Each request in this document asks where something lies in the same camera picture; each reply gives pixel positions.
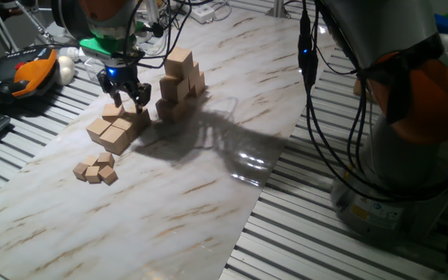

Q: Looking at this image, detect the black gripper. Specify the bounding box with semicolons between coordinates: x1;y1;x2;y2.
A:
97;58;152;114

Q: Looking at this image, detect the medium wooden cube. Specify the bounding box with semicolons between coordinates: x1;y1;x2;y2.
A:
124;103;152;132
110;115;139;142
99;124;131;156
101;102;125;124
86;117;113;146

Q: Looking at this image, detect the clear plastic cup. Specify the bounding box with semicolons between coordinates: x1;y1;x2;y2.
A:
83;58;110;83

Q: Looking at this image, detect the large wooden cube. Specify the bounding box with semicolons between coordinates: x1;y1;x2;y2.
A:
155;96;187;124
159;73;191;103
187;61;201;90
163;47;194;79
190;71;207;99

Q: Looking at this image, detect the white egg shaped object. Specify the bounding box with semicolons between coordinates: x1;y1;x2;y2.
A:
54;55;76;87

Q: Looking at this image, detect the small wooden cube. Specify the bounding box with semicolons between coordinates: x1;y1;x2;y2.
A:
82;154;100;168
96;152;116;169
72;162;89;182
85;166;103;184
98;165;119;186

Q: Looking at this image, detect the white plastic bottle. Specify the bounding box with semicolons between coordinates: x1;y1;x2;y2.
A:
58;46;87;63

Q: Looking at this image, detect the orange black teach pendant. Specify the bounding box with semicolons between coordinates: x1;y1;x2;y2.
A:
0;45;59;107

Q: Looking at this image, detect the white power strip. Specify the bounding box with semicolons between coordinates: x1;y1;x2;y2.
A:
190;3;218;24

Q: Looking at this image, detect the marble pattern mat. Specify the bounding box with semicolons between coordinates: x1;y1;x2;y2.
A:
0;3;338;280

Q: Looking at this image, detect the green wrist mount flange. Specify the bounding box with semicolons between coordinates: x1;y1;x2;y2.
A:
79;23;145;65

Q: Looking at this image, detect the aluminium frame post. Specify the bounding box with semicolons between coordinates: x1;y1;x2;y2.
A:
145;0;161;26
264;0;292;19

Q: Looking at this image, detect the black cable connector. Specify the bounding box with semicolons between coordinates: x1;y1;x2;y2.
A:
297;9;319;93

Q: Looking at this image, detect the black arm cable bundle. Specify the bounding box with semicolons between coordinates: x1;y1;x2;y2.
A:
122;0;448;203

